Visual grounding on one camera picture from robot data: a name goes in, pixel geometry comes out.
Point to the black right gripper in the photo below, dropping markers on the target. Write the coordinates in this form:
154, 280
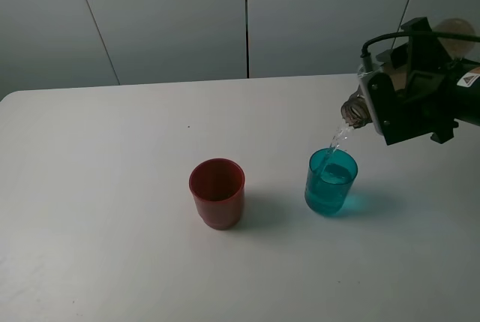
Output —
422, 107

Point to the smoky transparent water bottle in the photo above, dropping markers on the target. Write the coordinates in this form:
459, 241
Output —
354, 112

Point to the teal transparent plastic cup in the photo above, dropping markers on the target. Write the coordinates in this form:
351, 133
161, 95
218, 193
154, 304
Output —
330, 177

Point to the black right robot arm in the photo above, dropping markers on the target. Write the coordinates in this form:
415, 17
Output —
462, 75

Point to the red plastic cup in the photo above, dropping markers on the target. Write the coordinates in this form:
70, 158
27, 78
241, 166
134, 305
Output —
218, 189

